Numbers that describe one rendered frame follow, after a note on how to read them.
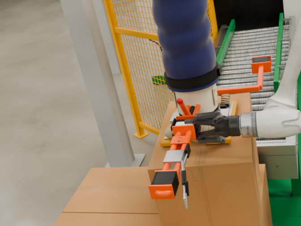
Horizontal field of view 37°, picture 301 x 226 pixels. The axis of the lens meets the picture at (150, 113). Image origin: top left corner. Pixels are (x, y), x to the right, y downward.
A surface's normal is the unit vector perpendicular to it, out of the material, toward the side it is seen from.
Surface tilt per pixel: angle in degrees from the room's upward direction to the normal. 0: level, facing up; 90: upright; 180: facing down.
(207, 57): 81
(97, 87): 90
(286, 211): 0
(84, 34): 90
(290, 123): 68
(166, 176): 0
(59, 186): 0
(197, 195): 90
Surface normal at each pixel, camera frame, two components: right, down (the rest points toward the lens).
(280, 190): -0.21, -0.88
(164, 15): -0.58, 0.29
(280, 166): -0.27, 0.47
